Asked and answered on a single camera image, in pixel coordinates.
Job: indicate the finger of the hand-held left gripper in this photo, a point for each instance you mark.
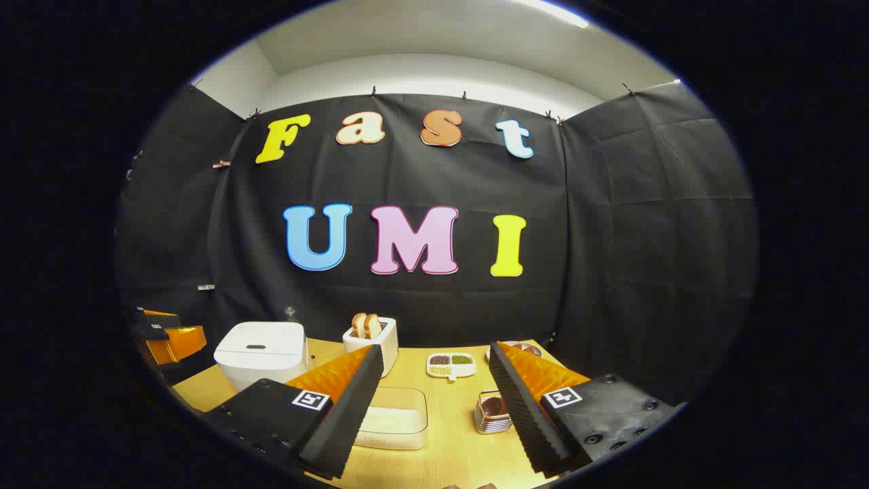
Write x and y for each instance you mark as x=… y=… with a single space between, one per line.
x=155 y=317
x=178 y=343

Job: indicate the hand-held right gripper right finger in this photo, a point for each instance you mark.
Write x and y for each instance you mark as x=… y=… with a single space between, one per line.
x=523 y=414

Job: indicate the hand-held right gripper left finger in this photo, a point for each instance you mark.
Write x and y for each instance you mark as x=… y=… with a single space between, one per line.
x=346 y=421

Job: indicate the dark wooden spoon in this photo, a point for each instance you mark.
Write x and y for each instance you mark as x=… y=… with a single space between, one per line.
x=492 y=406

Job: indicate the white rice cooker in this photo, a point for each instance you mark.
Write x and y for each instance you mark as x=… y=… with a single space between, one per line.
x=261 y=353

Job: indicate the clear plastic container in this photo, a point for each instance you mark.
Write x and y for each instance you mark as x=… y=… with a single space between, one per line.
x=394 y=443

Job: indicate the white round plate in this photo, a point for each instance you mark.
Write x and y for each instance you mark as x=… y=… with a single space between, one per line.
x=533 y=354

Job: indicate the red meat slice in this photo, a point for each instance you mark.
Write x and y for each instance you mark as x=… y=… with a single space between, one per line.
x=527 y=348

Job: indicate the white divided dish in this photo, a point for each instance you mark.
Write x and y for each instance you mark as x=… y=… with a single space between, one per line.
x=468 y=370

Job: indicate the white toaster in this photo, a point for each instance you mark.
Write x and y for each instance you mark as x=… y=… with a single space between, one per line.
x=387 y=346

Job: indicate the pile of yellow soybeans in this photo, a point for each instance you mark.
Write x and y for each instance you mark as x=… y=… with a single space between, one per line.
x=441 y=371

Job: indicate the toasted bread slice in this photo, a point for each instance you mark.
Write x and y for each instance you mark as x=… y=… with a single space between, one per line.
x=358 y=324
x=373 y=324

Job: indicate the small glass bottle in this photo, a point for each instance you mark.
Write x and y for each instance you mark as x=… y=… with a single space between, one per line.
x=290 y=314

